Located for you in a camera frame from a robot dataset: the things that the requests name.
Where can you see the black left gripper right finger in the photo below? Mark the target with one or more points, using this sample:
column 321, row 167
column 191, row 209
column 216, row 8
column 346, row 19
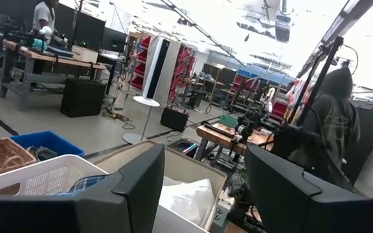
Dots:
column 303, row 207

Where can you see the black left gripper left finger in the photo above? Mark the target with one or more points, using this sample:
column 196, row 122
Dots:
column 76, row 213

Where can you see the blue plaid shirt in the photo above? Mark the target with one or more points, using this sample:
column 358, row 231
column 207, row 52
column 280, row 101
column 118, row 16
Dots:
column 83, row 184

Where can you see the white garment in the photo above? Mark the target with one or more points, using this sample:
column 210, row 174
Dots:
column 189, row 197

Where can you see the large white plastic bin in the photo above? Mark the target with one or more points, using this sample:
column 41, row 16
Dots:
column 44, row 174

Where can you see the dark cloth bundle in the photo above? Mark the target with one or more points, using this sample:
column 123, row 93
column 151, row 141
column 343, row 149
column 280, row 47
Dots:
column 44, row 153

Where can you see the blue plastic bin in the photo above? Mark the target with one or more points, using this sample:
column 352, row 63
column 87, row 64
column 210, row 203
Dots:
column 47, row 140

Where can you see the grey power strip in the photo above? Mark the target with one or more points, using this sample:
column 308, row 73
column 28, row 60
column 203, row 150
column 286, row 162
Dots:
column 220, row 212

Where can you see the person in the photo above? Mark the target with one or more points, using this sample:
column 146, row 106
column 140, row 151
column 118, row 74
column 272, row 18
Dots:
column 44, row 16
column 335, row 123

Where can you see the wicker basket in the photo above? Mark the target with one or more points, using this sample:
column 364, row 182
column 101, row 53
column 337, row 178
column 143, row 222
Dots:
column 2, row 157

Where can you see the wooden table with equipment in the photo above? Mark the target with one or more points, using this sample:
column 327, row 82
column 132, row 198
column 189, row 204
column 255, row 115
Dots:
column 219, row 136

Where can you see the beige fabric box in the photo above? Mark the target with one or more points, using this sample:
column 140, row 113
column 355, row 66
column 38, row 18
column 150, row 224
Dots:
column 180, row 165

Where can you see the large black floor box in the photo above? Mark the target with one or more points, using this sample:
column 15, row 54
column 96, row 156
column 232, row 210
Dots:
column 83, row 97

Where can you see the black computer case RGB lights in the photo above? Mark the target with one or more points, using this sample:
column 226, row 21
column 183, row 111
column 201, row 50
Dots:
column 180, row 145

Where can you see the black slanted pole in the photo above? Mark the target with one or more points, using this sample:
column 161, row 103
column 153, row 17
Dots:
column 319, row 81

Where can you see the small black carry case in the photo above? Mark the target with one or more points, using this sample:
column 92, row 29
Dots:
column 174, row 119

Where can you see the white black tower panel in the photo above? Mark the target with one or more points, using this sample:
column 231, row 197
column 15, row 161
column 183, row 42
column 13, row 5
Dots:
column 160, row 68

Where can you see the black monitor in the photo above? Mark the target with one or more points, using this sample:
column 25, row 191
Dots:
column 113, row 40

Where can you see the red bin shelf rack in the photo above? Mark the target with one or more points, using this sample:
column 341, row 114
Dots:
column 186, row 64

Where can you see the white round pedestal stand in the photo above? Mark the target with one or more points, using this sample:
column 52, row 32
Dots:
column 146, row 101

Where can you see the wooden workbench grey frame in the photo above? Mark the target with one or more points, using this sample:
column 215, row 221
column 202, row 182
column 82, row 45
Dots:
column 44, row 59

